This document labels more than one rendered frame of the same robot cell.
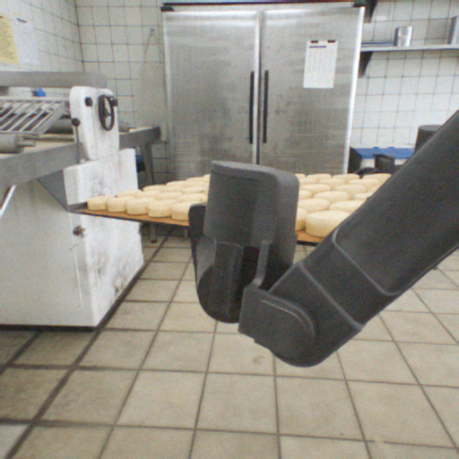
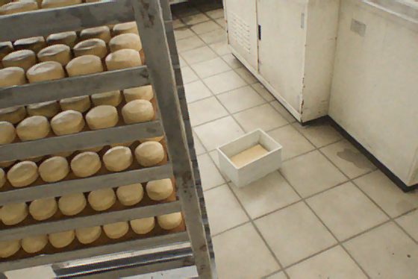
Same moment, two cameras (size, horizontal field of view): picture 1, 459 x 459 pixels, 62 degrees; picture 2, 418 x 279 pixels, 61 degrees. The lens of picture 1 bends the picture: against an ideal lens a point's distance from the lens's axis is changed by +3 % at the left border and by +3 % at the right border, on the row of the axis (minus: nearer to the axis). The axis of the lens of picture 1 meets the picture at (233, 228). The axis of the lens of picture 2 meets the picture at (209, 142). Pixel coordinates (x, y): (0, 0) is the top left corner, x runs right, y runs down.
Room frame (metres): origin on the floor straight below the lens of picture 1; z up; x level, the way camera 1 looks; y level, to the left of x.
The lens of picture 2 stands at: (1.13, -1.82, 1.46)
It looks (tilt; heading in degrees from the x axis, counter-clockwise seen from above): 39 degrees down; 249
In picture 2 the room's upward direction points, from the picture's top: 8 degrees counter-clockwise
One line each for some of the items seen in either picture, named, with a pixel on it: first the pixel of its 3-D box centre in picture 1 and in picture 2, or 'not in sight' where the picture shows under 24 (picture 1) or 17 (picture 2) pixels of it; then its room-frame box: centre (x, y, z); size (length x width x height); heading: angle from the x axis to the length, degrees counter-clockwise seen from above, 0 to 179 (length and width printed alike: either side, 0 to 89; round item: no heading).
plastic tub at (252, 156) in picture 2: not in sight; (249, 157); (0.39, -3.17, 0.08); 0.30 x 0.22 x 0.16; 3
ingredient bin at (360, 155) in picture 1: (377, 188); not in sight; (3.43, -1.33, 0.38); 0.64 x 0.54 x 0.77; 179
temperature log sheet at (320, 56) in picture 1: (320, 64); not in sight; (2.92, -0.62, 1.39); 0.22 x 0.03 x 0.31; 86
